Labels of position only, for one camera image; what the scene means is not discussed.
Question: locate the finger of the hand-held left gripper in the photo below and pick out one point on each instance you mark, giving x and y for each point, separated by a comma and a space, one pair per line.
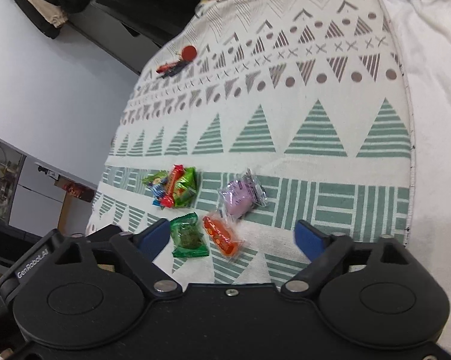
100, 234

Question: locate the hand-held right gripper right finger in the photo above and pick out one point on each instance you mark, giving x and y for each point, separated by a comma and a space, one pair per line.
310, 237

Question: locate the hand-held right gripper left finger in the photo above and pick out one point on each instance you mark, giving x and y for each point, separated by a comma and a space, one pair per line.
154, 237

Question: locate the dark green snack packet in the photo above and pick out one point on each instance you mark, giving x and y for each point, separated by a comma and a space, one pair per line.
188, 234

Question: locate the small orange snack packet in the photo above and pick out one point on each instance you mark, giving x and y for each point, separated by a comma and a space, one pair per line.
221, 236

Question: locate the brown paper bag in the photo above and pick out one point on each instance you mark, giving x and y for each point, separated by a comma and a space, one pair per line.
77, 191

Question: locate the green and blue snack packet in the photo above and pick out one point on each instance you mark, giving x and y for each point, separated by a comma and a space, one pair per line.
154, 182

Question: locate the red candy bar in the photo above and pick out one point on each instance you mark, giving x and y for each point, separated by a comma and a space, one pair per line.
173, 184

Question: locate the bright green snack packet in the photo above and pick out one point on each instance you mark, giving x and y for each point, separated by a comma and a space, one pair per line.
186, 189

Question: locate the white kitchen cabinet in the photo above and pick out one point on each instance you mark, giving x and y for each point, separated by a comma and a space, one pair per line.
23, 195

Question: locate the clear packet with pink mochi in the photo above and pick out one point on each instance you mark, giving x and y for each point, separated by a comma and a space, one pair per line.
240, 197

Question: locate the triangle printed blanket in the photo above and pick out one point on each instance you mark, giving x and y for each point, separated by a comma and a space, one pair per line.
285, 120

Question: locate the white duvet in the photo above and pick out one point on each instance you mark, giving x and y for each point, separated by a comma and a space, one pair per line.
435, 101

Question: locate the hanging dark and beige clothes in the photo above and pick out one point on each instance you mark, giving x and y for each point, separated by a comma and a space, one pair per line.
42, 3

